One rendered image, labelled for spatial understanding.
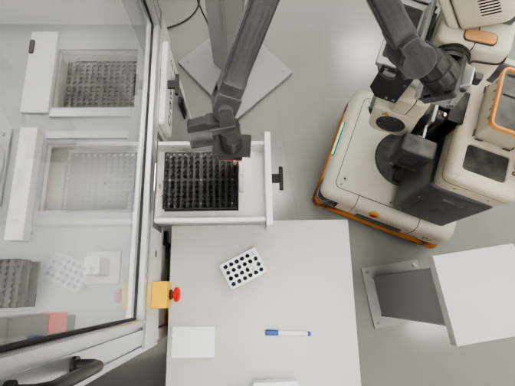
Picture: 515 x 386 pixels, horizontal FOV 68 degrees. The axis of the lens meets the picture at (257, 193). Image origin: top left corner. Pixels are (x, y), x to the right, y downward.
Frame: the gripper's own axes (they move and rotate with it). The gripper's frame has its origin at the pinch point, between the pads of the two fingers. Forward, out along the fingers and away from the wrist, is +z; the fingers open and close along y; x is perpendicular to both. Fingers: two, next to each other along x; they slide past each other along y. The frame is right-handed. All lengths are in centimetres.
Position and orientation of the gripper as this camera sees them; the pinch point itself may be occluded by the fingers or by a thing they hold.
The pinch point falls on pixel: (234, 158)
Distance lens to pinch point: 110.7
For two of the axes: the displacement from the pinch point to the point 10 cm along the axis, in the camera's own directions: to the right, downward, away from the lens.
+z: 0.2, 3.1, 9.5
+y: 10.0, 0.4, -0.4
